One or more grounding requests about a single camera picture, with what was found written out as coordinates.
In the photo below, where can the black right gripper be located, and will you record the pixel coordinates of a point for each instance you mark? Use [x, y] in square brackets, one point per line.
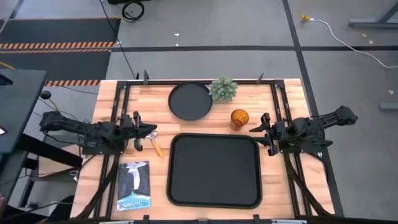
[275, 133]

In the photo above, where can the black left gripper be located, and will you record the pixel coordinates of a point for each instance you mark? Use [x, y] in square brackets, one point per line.
[137, 133]

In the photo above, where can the amber glass cup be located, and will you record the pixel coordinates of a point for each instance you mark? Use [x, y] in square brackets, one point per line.
[239, 118]

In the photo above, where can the black round plate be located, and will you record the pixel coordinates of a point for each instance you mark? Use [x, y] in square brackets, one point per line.
[190, 101]

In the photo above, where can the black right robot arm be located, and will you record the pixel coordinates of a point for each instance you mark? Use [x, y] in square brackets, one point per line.
[339, 115]

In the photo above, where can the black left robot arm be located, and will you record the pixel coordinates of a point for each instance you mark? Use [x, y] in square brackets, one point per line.
[62, 123]

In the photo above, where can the black rectangular tray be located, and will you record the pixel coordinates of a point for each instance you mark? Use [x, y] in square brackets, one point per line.
[214, 171]

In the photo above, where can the Yellowstone waterfall book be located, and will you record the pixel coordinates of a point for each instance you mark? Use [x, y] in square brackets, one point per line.
[134, 186]

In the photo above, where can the green artificial plant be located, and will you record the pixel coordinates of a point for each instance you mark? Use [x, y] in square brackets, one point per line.
[223, 89]

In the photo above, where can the black round knob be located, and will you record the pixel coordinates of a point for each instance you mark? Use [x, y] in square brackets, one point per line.
[45, 94]

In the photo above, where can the black hazard-striped floor mat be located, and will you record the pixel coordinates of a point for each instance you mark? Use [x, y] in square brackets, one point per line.
[59, 31]
[56, 65]

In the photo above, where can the grey table foot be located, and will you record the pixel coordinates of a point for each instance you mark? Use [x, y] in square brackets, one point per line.
[388, 106]

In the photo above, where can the black desk top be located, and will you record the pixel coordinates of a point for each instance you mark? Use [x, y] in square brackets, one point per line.
[18, 105]

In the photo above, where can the grey table leg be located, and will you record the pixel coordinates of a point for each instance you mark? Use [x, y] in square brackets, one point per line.
[373, 22]

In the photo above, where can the black metal table frame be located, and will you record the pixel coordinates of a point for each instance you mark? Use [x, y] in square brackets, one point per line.
[149, 82]

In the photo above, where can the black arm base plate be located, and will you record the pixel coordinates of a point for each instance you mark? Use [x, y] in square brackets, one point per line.
[320, 144]
[93, 151]

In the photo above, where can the black desk frame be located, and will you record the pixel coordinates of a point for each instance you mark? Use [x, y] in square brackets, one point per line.
[46, 151]

